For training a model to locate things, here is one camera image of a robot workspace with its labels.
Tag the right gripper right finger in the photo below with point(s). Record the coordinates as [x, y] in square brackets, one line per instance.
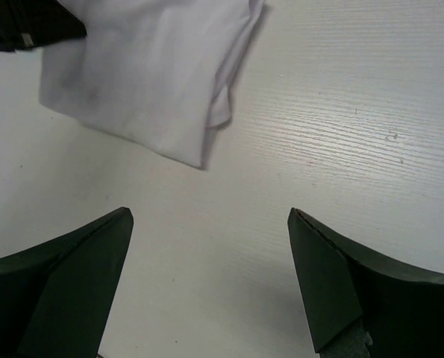
[362, 303]

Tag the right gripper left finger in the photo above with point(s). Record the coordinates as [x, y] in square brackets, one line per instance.
[55, 298]

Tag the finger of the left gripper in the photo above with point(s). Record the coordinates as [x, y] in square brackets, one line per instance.
[29, 24]

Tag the white t-shirt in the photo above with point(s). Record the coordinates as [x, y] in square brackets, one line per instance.
[157, 73]

